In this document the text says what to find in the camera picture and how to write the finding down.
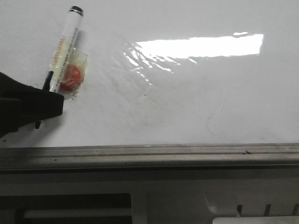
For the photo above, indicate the white glossy whiteboard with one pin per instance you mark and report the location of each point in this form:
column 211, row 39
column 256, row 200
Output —
column 162, row 71

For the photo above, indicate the clear adhesive tape piece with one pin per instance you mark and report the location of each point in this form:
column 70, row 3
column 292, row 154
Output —
column 79, row 59

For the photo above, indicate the white black whiteboard marker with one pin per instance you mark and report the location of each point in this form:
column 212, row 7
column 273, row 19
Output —
column 64, row 51

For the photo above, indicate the grey plastic machine housing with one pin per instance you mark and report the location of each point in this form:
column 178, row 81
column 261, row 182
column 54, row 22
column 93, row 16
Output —
column 213, row 196

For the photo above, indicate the red round magnet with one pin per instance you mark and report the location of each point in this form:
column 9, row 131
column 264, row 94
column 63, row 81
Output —
column 72, row 77

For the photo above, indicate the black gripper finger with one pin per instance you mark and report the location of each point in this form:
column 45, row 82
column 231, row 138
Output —
column 21, row 104

